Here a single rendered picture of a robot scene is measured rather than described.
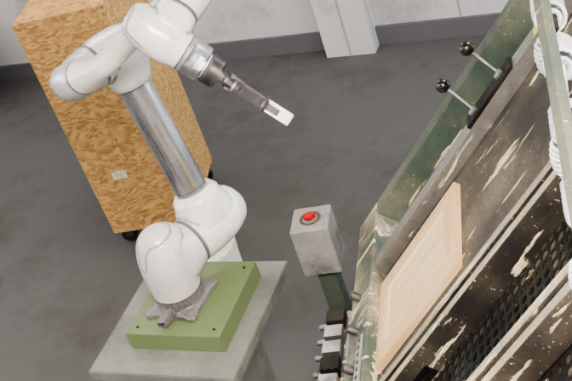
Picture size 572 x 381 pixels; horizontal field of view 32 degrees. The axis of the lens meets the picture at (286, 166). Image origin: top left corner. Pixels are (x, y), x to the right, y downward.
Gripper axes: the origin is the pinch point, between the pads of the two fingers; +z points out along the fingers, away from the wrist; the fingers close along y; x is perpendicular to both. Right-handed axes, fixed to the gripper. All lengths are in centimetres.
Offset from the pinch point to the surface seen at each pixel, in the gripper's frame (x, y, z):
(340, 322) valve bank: -44, -38, 55
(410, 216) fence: -6, -22, 49
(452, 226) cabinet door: -0.1, 6.7, 49.3
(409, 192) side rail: -2, -48, 54
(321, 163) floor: -28, -249, 74
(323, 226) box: -25, -53, 39
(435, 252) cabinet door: -8, 3, 51
